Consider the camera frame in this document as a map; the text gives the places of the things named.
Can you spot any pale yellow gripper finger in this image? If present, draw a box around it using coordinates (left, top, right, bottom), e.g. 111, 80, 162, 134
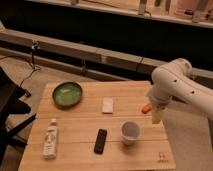
151, 107, 164, 124

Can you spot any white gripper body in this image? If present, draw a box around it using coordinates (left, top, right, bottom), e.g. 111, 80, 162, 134
148, 87, 172, 108

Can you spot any white sponge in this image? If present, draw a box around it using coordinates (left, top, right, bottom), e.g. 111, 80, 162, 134
102, 97, 113, 114

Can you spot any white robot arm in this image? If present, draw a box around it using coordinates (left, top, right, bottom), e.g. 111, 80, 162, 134
148, 58, 213, 124

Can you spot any green ceramic bowl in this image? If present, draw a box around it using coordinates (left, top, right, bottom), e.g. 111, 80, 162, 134
52, 82, 83, 108

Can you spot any orange carrot toy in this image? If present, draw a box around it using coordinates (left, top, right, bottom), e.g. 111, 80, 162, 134
142, 103, 152, 114

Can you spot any black remote control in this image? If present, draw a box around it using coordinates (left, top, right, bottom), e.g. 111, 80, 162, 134
94, 129, 107, 154

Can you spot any wooden table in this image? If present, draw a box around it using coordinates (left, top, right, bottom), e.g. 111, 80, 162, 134
18, 81, 176, 171

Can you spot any white lotion bottle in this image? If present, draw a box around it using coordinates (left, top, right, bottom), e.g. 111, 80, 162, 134
43, 119, 58, 159

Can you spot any black chair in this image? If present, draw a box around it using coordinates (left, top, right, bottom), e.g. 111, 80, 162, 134
0, 67, 35, 164

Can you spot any black floor cable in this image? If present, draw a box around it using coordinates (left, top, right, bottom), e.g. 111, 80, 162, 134
0, 43, 41, 98

